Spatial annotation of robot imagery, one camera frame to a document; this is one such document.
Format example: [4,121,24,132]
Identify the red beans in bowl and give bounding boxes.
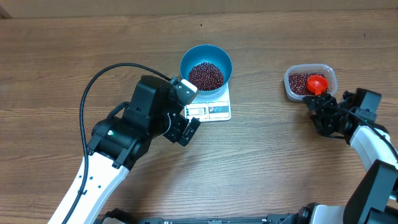
[188,62,224,91]

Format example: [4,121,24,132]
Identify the red scoop with blue handle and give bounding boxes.
[306,75,329,95]

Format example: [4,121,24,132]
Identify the clear plastic container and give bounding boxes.
[284,63,338,102]

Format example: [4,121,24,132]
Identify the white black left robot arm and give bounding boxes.
[50,75,200,223]

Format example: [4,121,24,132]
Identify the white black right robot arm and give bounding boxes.
[285,88,397,224]

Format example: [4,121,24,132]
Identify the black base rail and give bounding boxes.
[94,208,297,224]

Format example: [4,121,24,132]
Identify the white digital kitchen scale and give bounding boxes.
[184,84,232,123]

